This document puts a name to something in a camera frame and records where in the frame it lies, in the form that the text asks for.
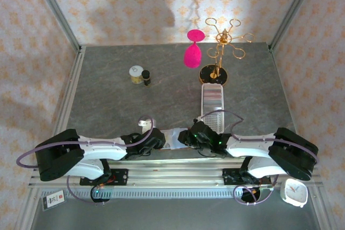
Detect gold wire glass rack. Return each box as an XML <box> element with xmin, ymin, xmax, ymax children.
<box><xmin>198</xmin><ymin>17</ymin><xmax>256</xmax><ymax>85</ymax></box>

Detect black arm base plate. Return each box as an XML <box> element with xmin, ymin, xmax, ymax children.
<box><xmin>80</xmin><ymin>169</ymin><xmax>129</xmax><ymax>187</ymax></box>
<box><xmin>222</xmin><ymin>169</ymin><xmax>272</xmax><ymax>186</ymax></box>

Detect white label tag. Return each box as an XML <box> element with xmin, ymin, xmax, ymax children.
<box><xmin>42</xmin><ymin>191</ymin><xmax>66</xmax><ymax>211</ymax></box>

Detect small dark bottle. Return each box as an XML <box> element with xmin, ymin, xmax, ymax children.
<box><xmin>141</xmin><ymin>69</ymin><xmax>152</xmax><ymax>88</ymax></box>

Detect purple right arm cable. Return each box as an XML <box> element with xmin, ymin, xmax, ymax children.
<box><xmin>199</xmin><ymin>109</ymin><xmax>319</xmax><ymax>206</ymax></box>

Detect aluminium frame rail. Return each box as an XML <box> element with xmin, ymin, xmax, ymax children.
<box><xmin>308</xmin><ymin>185</ymin><xmax>337</xmax><ymax>230</ymax></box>
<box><xmin>20</xmin><ymin>186</ymin><xmax>44</xmax><ymax>230</ymax></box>

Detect white plastic mesh basket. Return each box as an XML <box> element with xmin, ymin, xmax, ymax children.
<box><xmin>201</xmin><ymin>83</ymin><xmax>225</xmax><ymax>134</ymax></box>

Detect grey slotted cable duct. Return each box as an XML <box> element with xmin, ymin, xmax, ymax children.
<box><xmin>66</xmin><ymin>187</ymin><xmax>272</xmax><ymax>200</ymax></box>

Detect aluminium front rail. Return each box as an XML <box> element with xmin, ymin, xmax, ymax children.
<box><xmin>28</xmin><ymin>159</ymin><xmax>323</xmax><ymax>188</ymax></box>

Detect credit card stack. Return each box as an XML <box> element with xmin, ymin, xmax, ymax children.
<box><xmin>203</xmin><ymin>86</ymin><xmax>224</xmax><ymax>108</ymax></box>

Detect pink wine glass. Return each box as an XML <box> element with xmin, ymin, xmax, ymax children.
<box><xmin>183</xmin><ymin>29</ymin><xmax>210</xmax><ymax>69</ymax></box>

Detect white-lid tin can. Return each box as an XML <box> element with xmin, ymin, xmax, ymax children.
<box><xmin>128</xmin><ymin>65</ymin><xmax>143</xmax><ymax>85</ymax></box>

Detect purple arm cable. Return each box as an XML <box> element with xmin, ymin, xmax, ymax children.
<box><xmin>199</xmin><ymin>109</ymin><xmax>319</xmax><ymax>206</ymax></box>
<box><xmin>16</xmin><ymin>115</ymin><xmax>156</xmax><ymax>206</ymax></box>

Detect aluminium corner post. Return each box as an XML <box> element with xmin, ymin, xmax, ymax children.
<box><xmin>268</xmin><ymin>0</ymin><xmax>321</xmax><ymax>53</ymax></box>
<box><xmin>28</xmin><ymin>0</ymin><xmax>83</xmax><ymax>53</ymax></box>

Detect white alarm clock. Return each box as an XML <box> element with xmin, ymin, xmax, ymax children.
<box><xmin>279</xmin><ymin>178</ymin><xmax>308</xmax><ymax>208</ymax></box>

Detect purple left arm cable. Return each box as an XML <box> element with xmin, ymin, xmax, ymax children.
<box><xmin>16</xmin><ymin>115</ymin><xmax>156</xmax><ymax>206</ymax></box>

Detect aluminium side rail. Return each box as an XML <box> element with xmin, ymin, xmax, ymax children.
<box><xmin>52</xmin><ymin>46</ymin><xmax>87</xmax><ymax>134</ymax></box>

